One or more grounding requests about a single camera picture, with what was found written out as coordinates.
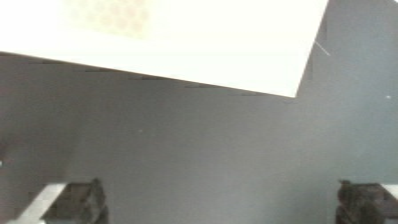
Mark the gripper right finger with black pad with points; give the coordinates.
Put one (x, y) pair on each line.
(369, 204)

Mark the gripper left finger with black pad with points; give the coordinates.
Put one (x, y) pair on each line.
(70, 203)

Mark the white rear drawer box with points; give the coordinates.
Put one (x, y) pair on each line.
(234, 43)

